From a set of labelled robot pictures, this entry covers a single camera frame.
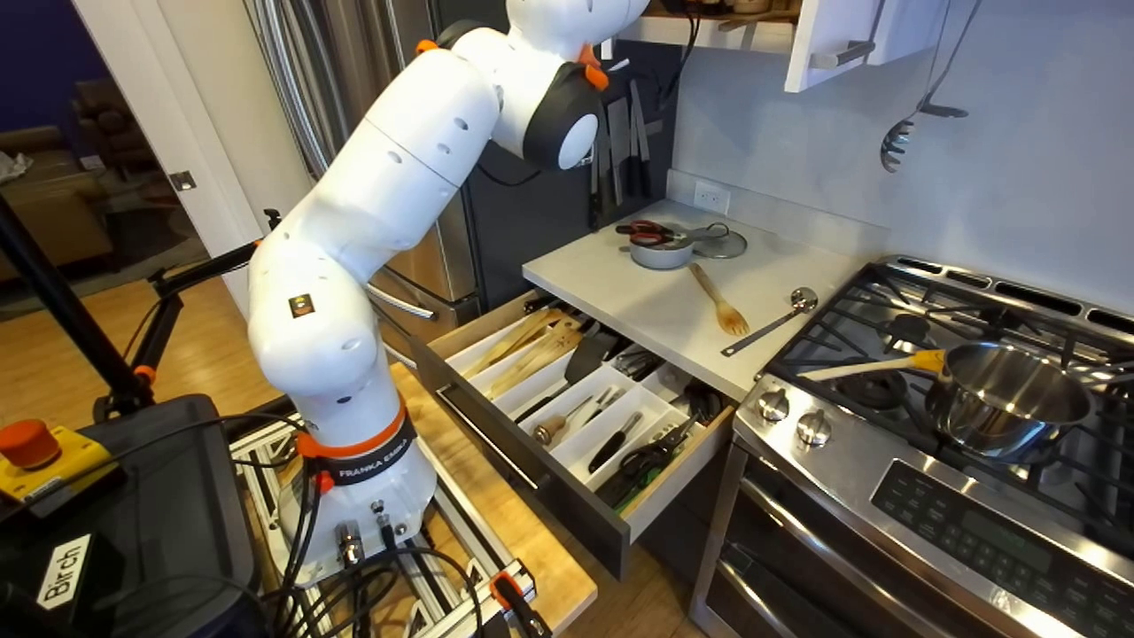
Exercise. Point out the white cupboard door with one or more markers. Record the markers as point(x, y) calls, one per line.
point(826, 36)

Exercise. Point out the white wall outlet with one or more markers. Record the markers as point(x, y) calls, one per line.
point(714, 197)

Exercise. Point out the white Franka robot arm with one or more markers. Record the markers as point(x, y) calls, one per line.
point(355, 237)

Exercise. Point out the black tripod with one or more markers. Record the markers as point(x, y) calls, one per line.
point(71, 322)

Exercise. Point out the wooden drawer with grey front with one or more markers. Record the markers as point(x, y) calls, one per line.
point(533, 483)

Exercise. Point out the white cutlery tray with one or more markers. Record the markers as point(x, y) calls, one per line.
point(531, 381)

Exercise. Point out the white room door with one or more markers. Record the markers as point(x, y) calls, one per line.
point(200, 95)

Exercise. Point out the red emergency stop button box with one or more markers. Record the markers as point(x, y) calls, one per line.
point(31, 444)

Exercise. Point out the hanging spaghetti spoon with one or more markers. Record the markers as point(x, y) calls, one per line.
point(897, 143)

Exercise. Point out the stainless steel refrigerator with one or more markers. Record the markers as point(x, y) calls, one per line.
point(297, 73)

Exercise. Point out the red measuring cups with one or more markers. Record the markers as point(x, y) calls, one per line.
point(643, 233)

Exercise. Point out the wooden spoon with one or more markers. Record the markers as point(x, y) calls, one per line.
point(731, 322)

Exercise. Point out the stainless steel gas stove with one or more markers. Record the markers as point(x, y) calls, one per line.
point(897, 518)

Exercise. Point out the grey bowl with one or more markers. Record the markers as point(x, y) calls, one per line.
point(659, 253)

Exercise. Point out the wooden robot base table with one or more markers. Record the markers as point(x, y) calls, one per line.
point(519, 535)

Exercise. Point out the brown sofa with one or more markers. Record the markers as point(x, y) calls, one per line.
point(46, 225)

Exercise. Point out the wooden spatula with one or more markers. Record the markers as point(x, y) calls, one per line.
point(538, 361)
point(516, 343)

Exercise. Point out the white cupboard with shelf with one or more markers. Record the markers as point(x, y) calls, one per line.
point(731, 32)

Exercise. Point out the glass lid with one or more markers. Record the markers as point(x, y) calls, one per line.
point(726, 241)

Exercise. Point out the black nylon spatula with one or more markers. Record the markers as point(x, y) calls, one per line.
point(591, 354)

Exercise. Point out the stainless steel pot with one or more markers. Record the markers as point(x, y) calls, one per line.
point(1015, 409)

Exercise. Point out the black ladle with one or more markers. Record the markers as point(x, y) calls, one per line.
point(705, 407)

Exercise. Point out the black controller box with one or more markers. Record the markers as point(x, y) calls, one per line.
point(179, 535)

